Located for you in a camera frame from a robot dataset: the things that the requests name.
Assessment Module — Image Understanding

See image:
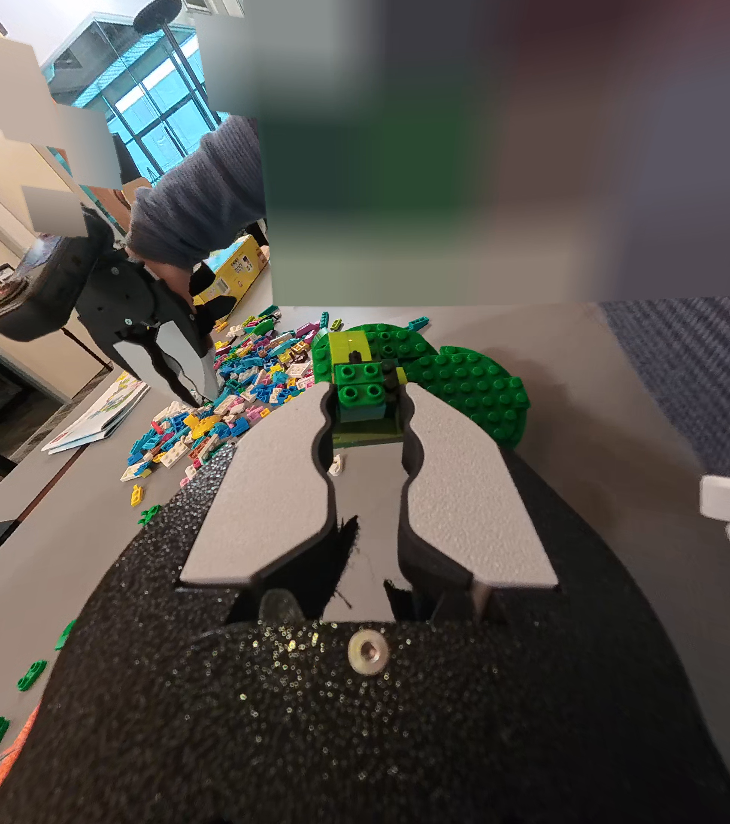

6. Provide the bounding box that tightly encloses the lego instruction booklet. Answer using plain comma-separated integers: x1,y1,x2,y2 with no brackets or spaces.
41,372,151,455

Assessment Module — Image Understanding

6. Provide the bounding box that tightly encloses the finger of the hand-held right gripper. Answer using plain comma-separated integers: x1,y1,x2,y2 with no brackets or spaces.
158,317,220,404
112,335,200,408

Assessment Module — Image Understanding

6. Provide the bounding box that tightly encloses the green lego baseplate build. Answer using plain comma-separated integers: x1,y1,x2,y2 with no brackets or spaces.
310,322,531,451

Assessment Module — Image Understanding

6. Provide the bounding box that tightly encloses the person's right forearm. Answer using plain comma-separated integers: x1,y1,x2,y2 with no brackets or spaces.
125,116,269,273

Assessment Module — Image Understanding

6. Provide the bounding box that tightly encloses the yellow lego box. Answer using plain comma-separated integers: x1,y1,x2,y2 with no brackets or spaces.
192,234,271,318

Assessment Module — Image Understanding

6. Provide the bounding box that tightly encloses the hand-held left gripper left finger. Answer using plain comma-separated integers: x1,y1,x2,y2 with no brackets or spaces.
178,382,343,588

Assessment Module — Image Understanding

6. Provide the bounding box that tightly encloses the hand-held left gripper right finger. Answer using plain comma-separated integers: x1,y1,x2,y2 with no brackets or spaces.
396,383,560,620

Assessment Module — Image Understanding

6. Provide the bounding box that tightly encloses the orange brick separator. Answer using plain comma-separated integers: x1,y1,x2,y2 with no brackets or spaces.
0,703,42,824

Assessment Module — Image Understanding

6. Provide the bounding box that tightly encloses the black floor lamp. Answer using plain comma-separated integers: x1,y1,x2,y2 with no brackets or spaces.
132,0,224,130

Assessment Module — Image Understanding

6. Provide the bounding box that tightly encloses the colourful lego brick pile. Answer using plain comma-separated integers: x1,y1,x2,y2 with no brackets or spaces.
120,308,317,485

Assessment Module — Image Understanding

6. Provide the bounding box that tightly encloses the person's right hand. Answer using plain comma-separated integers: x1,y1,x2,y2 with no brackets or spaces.
145,257,197,316

